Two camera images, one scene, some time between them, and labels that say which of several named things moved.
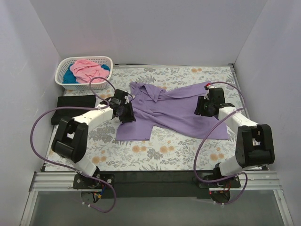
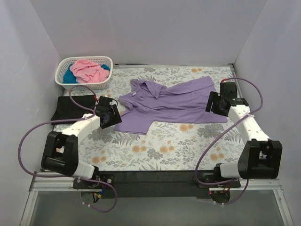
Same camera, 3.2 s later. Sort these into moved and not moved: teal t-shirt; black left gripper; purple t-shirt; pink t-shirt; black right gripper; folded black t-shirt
Moved: black right gripper; purple t-shirt; black left gripper
Not moved: folded black t-shirt; pink t-shirt; teal t-shirt
